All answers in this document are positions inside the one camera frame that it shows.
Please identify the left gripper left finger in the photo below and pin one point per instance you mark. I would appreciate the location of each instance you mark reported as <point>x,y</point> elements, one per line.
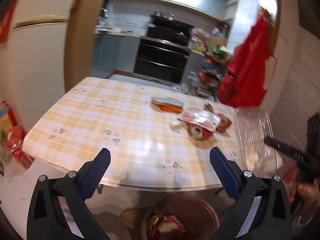
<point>45,216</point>

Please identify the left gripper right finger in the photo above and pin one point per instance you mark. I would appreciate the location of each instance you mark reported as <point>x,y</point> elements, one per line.
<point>261,209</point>

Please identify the clear plastic clamshell container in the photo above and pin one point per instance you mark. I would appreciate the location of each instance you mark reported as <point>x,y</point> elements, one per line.
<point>252,126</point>

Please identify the gold foil wrapper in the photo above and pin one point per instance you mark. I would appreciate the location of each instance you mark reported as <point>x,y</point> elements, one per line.
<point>152,224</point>

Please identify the brown round trash bin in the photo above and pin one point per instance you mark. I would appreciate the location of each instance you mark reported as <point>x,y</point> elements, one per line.
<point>197,216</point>

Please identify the grey kitchen cabinets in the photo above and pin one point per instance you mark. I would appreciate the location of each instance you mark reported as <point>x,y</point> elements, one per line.
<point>112,53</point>

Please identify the right hand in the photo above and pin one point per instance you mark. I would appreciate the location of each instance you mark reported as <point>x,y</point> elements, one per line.
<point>310,195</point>

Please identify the red snack bag on floor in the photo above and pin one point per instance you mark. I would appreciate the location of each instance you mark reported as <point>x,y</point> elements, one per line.
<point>12,137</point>

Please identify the red window snack box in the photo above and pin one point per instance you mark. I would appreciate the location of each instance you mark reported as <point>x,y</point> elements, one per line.
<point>169,228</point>

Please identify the red hanging apron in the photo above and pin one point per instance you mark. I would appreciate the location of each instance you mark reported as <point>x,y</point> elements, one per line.
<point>250,71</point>

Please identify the yellow plaid tablecloth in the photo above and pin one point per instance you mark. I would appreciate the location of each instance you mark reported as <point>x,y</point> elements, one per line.
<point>146,153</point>

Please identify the grey flat pouch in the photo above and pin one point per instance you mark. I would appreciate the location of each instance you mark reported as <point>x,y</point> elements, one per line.
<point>168,104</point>

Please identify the cream refrigerator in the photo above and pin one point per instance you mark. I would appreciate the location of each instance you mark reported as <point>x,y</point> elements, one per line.
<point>32,58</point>

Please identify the black built-in oven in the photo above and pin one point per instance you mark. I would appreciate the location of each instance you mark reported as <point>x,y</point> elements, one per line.
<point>163,52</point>

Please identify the wire storage rack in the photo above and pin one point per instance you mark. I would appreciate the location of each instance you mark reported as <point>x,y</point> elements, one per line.
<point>207,63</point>

